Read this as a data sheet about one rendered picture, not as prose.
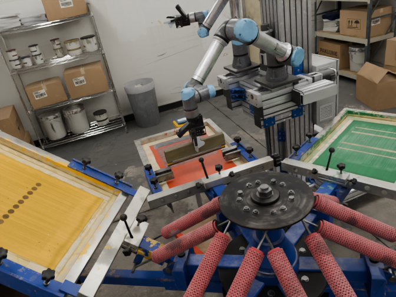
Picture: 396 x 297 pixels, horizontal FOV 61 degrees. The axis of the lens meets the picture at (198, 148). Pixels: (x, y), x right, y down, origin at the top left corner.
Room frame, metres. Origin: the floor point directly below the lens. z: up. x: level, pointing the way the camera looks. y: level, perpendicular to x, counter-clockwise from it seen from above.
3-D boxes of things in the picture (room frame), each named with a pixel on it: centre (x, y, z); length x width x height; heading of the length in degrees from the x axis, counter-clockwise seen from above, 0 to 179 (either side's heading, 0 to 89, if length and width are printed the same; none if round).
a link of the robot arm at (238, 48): (2.64, -0.47, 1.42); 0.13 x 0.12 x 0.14; 171
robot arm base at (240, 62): (2.64, -0.47, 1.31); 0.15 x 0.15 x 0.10
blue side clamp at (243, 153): (1.73, -0.26, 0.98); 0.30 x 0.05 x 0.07; 13
